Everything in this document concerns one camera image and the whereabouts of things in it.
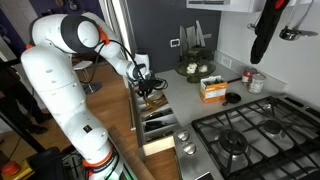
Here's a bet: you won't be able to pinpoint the person in dark clothes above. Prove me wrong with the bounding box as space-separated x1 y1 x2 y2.
0 66 52 134

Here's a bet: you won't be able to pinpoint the small black skillet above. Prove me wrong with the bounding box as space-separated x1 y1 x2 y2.
223 92 241 106

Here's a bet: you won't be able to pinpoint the orange white carton box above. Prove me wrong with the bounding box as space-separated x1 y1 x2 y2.
200 75 227 103

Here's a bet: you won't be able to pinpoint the yellow wooden spatula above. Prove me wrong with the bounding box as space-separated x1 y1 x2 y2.
143 96 159 109

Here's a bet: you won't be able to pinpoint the green glass tiered stand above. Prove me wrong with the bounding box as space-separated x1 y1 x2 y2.
175 47 216 83

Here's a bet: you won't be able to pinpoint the red emergency stop button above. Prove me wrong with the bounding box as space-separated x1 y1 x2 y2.
2 161 21 175

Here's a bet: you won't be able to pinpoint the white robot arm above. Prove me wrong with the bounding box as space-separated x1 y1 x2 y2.
21 12 150 180

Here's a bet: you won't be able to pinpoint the knives on magnetic strip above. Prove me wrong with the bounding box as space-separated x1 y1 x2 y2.
179 20 212 54

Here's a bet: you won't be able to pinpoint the white wall outlet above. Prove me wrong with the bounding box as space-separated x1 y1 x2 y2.
222 58 232 68

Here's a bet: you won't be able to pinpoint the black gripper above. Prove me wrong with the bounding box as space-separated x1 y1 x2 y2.
137 79 159 97

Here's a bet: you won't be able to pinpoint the white upper cabinet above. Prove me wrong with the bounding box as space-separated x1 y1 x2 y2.
186 0 266 13

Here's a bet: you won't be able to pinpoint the black oven mitt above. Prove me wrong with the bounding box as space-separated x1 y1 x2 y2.
250 0 290 64

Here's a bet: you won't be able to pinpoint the open wooden drawer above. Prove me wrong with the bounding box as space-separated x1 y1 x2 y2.
129 85 179 159

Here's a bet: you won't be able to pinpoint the red label tin can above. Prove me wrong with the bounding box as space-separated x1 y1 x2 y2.
242 67 257 86

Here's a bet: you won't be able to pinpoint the wooden spatulas in drawer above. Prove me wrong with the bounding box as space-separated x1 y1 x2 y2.
142 93 168 112

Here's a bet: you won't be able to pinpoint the white label tin can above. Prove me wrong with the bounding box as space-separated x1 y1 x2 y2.
248 73 266 94

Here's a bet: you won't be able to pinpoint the stainless gas stove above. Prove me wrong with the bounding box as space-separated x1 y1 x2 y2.
174 96 320 180

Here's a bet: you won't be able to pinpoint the hanging metal ladle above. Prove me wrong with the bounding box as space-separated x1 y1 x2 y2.
279 0 318 41

